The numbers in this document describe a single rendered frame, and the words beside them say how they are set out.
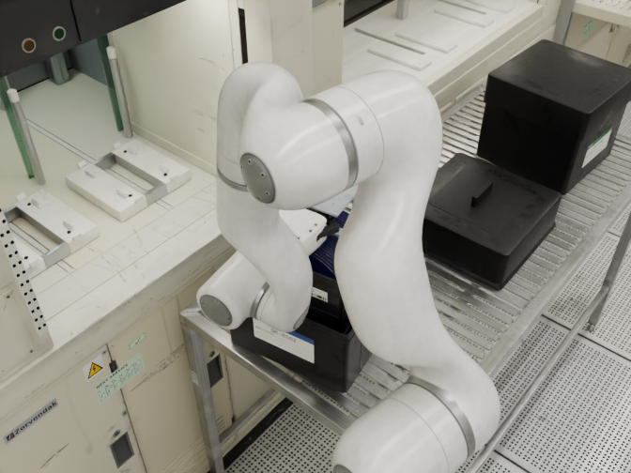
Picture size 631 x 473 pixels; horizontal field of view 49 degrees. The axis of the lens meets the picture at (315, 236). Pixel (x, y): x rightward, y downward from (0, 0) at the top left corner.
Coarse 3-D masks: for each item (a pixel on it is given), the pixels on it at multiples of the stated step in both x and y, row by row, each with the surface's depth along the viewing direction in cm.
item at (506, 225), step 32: (448, 160) 175; (480, 160) 175; (448, 192) 165; (480, 192) 160; (512, 192) 165; (544, 192) 165; (448, 224) 156; (480, 224) 156; (512, 224) 156; (544, 224) 162; (448, 256) 160; (480, 256) 153; (512, 256) 151
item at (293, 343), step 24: (240, 336) 141; (264, 336) 136; (288, 336) 131; (312, 336) 128; (336, 336) 124; (288, 360) 137; (312, 360) 132; (336, 360) 128; (360, 360) 135; (336, 384) 133
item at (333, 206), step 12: (348, 192) 124; (324, 204) 122; (336, 204) 122; (336, 216) 119; (324, 276) 122; (324, 288) 123; (336, 288) 122; (312, 300) 127; (324, 300) 125; (336, 300) 124; (312, 312) 129; (324, 312) 127; (336, 312) 125; (324, 324) 129; (336, 324) 128; (348, 324) 130
